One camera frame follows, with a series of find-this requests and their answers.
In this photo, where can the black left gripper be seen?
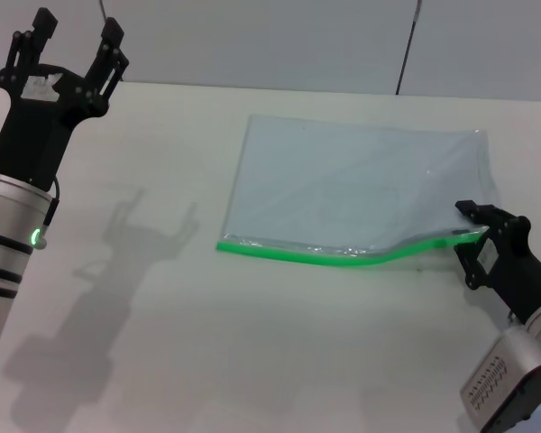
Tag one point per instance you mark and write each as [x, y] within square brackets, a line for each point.
[31, 131]

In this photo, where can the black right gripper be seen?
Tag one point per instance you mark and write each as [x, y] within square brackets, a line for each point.
[518, 266]

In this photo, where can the clear green-zip document bag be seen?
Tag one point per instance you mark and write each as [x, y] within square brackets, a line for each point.
[342, 180]

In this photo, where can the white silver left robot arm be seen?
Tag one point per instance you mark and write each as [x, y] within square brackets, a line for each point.
[4, 216]

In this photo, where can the silver vented right wrist camera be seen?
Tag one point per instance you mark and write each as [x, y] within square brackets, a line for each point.
[500, 383]

